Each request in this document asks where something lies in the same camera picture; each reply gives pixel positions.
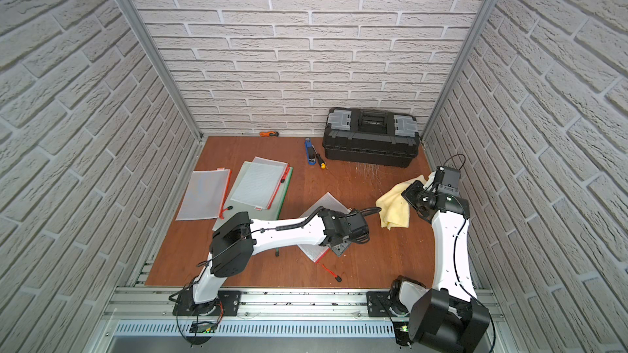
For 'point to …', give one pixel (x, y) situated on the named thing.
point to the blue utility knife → (311, 153)
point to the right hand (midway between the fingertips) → (410, 193)
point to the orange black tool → (270, 134)
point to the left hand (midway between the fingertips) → (340, 239)
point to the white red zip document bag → (316, 252)
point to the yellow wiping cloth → (393, 208)
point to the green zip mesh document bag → (256, 213)
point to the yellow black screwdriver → (321, 162)
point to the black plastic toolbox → (370, 136)
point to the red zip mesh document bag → (205, 194)
